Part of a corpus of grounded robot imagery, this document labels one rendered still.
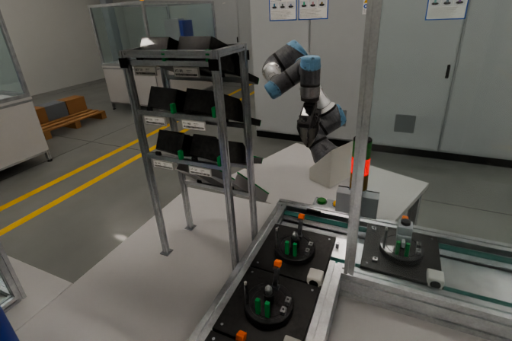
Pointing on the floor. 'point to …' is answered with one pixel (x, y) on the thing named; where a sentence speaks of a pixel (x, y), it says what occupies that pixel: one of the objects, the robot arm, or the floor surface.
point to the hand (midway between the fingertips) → (307, 145)
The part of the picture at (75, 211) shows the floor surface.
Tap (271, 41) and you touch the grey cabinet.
